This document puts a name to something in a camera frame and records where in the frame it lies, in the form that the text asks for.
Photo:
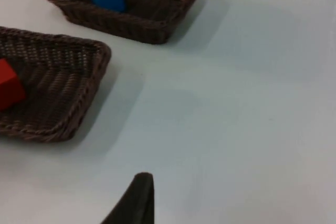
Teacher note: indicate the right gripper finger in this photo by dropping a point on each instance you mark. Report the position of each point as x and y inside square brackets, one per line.
[137, 203]

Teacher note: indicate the red cube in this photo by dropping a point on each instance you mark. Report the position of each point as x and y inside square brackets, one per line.
[9, 86]

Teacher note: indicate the dark brown wicker basket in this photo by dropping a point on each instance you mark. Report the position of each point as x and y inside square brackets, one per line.
[126, 6]
[52, 85]

